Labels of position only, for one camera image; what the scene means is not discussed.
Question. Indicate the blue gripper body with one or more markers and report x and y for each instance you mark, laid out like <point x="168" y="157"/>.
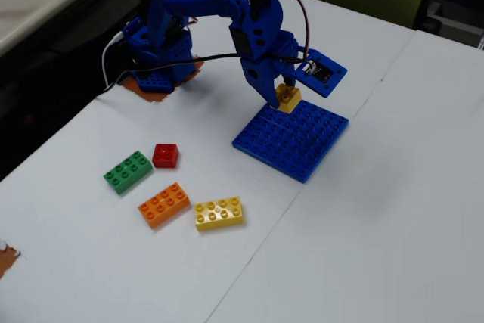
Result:
<point x="260" y="78"/>

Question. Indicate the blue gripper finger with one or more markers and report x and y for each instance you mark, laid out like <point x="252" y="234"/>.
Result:
<point x="290" y="79"/>
<point x="262" y="84"/>

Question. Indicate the yellow 2x2 block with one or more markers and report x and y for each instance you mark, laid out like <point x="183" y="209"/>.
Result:
<point x="289" y="100"/>

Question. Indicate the blue five-joint robot arm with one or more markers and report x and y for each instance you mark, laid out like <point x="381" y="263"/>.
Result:
<point x="159" y="16"/>

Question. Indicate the red 2x2 block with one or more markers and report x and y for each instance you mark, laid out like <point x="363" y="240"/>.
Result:
<point x="165" y="156"/>

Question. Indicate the yellow 2x4 block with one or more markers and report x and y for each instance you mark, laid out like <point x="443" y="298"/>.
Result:
<point x="219" y="213"/>

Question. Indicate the orange 2x4 block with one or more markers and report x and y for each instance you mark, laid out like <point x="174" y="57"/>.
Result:
<point x="164" y="205"/>

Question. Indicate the green 2x4 block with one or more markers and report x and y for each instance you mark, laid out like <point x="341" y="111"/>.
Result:
<point x="126" y="171"/>

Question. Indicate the blue 8x8 stud plate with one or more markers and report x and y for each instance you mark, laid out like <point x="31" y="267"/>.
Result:
<point x="291" y="141"/>

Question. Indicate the grey metal chair part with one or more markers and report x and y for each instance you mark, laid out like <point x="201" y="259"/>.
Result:
<point x="450" y="20"/>

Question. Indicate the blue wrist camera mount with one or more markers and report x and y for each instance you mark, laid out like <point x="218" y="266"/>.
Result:
<point x="321" y="71"/>

